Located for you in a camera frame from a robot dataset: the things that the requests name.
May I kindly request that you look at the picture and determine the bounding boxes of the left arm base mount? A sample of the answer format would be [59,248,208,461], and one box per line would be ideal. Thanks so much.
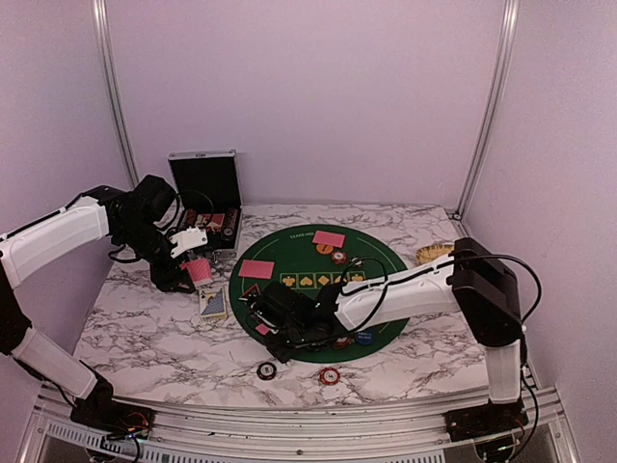
[70,399,154,440]

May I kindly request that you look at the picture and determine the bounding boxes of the blue small blind button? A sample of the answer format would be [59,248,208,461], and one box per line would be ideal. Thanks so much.
[354,329,376,346]

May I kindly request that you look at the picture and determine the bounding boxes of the right aluminium frame post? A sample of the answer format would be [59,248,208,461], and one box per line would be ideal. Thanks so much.
[451,0,521,221]

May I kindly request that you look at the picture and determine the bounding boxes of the black orange 100 chip stack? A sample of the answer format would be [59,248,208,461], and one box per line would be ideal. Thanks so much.
[256,362,277,381]

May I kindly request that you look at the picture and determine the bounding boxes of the red beige 5 chip stack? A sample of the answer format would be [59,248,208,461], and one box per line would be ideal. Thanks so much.
[319,368,340,386]

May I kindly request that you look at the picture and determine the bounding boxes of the blue gold card box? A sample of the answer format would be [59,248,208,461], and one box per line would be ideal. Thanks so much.
[199,287,228,319]

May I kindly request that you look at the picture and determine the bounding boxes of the left aluminium frame post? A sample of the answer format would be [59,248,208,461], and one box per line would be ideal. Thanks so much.
[92,0,140,188]

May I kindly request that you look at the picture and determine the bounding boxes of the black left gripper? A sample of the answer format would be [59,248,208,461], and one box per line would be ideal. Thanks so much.
[116,218,195,292]

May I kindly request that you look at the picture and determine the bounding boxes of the red card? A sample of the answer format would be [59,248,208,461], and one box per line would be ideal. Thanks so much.
[312,231,345,248]
[238,259,275,280]
[255,324,273,336]

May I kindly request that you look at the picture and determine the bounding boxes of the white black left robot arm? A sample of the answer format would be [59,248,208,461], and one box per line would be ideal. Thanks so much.
[1,176,207,429]

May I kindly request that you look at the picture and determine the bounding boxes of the black red triangular dealer button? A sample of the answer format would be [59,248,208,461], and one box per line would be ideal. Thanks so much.
[238,284,261,303]

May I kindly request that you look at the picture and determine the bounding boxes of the red playing card deck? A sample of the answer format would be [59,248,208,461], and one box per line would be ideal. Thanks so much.
[180,259,213,288]

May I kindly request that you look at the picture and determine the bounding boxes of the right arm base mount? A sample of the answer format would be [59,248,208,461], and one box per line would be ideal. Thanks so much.
[443,403,529,442]

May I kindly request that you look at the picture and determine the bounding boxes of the silver case handle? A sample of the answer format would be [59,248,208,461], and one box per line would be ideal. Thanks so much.
[209,250,235,264]

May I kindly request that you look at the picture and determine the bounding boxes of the aluminium frame post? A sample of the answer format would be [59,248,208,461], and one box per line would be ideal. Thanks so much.
[451,0,521,221]
[92,0,140,188]

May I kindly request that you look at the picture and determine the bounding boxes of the front aluminium rail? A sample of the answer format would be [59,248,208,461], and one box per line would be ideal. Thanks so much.
[15,386,582,462]

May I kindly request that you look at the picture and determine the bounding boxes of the woven bamboo tray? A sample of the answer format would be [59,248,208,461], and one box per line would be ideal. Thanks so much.
[416,243,454,265]

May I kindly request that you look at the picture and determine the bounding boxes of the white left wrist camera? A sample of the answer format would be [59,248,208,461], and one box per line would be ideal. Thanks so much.
[169,227,208,259]

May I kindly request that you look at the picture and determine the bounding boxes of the orange round big blind button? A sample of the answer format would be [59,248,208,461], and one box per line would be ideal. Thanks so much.
[316,244,334,255]

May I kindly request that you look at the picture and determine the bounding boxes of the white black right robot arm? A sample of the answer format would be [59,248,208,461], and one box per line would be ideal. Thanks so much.
[250,238,524,432]

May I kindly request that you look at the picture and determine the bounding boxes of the round green poker mat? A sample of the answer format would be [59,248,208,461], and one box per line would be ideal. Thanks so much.
[228,225,407,365]

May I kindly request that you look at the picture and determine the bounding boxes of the aluminium poker chip case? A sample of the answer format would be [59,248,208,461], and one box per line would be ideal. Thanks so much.
[168,149,243,257]

